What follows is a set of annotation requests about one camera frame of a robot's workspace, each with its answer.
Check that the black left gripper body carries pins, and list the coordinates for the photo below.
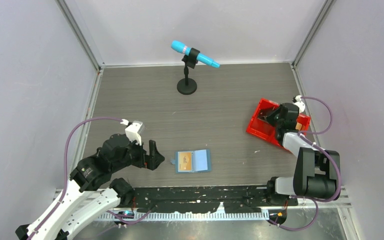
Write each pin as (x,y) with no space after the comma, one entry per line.
(136,153)

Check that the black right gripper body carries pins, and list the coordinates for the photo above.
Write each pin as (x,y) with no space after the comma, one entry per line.
(279,121)

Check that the orange VIP credit card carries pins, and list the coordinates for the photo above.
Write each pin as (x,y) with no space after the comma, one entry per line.
(184,161)

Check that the blue card holder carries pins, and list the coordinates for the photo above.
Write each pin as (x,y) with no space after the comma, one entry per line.
(201,161)

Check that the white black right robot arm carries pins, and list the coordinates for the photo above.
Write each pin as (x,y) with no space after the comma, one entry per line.
(317,173)

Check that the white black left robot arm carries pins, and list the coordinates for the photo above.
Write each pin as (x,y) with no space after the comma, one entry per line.
(90,191)

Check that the orange card in bin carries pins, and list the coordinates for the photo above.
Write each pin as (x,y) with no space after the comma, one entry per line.
(298,126)

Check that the red two-compartment bin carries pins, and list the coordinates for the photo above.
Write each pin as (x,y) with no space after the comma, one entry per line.
(269,133)

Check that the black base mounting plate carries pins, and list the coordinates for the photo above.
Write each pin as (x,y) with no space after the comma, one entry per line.
(234,199)

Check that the black microphone stand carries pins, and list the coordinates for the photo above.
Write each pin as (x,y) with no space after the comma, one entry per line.
(187,86)

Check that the blue toy microphone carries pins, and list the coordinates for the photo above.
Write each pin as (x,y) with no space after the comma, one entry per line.
(193,54)

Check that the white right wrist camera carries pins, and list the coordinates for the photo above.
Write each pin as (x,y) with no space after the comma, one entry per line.
(298,101)

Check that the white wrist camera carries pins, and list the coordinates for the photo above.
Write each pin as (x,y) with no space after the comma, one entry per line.
(133,130)
(298,101)

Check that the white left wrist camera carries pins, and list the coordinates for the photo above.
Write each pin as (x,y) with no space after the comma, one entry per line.
(133,130)

